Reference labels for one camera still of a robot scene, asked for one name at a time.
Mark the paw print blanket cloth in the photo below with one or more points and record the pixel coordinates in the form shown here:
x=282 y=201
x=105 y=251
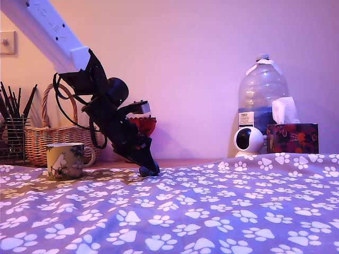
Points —
x=169 y=206

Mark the red glass goblet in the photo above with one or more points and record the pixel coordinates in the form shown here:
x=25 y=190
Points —
x=148 y=127

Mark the large clear water bottle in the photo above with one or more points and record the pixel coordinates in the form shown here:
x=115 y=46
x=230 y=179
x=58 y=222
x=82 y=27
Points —
x=261 y=87

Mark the dark blue coffee capsule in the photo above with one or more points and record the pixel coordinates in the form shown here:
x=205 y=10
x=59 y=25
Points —
x=149 y=173

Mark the clear bottle with dark cap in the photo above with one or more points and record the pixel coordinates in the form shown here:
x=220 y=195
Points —
x=109 y=156

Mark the white tissue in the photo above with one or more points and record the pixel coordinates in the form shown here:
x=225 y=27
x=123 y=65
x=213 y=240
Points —
x=284 y=110

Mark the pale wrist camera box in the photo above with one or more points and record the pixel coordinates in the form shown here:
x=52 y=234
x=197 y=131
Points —
x=141 y=108

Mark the wall switch plate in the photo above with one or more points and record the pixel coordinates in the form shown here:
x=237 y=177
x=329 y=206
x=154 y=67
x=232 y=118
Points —
x=8 y=42

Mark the cartoon print ceramic mug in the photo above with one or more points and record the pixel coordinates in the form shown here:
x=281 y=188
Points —
x=64 y=163

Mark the small white round camera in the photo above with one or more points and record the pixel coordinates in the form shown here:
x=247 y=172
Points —
x=251 y=139

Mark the floral tissue box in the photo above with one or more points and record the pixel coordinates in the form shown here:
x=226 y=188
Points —
x=290 y=138

